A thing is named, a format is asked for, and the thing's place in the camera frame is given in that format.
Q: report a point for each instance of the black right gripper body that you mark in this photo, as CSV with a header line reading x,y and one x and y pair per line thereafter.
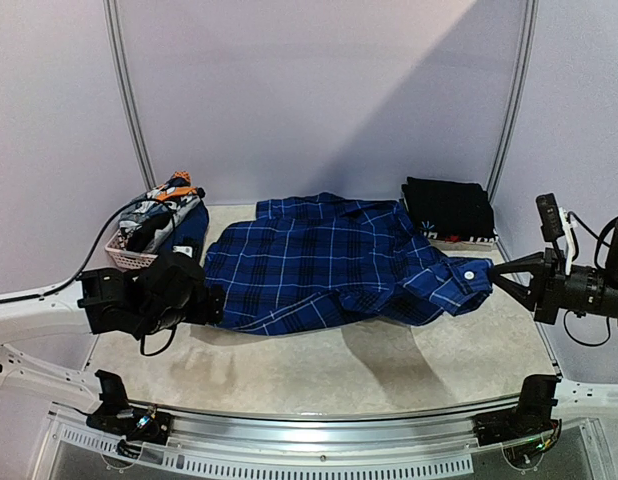
x,y
545,285

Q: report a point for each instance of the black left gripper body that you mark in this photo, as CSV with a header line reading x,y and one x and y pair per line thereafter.
x,y
203,315

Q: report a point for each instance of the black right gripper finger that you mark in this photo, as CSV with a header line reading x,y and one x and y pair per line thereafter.
x,y
525,295
532,264

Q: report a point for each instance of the blue plaid garment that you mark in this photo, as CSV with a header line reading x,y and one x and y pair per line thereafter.
x,y
322,262

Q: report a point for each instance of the black t-shirt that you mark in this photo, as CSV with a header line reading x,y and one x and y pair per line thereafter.
x,y
450,211

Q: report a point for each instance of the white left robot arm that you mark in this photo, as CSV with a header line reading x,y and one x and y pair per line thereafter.
x,y
170,291

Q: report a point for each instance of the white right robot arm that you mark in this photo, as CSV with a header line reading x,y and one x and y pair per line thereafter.
x,y
589,290

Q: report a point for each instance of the camouflage orange garment pile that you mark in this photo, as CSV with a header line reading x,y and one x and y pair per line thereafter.
x,y
153,216

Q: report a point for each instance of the solid navy blue garment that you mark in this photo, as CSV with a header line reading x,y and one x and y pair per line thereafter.
x,y
189,236

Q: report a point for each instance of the red black plaid shirt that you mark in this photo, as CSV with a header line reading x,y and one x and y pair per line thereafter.
x,y
456,242

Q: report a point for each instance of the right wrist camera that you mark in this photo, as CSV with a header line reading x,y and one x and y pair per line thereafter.
x,y
557,230

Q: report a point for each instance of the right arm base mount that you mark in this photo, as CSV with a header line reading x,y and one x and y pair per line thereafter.
x,y
519,422

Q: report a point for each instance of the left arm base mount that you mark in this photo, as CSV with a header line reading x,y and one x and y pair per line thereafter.
x,y
134,424

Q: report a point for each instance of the right aluminium frame post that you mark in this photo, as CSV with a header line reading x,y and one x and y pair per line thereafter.
x,y
513,105

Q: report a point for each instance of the aluminium frame post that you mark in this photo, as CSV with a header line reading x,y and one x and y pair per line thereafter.
x,y
120,64
513,105

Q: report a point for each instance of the aluminium front rail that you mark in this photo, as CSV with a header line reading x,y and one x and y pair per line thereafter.
x,y
438,444

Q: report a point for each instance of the left aluminium frame post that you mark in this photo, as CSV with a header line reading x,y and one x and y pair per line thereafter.
x,y
120,64

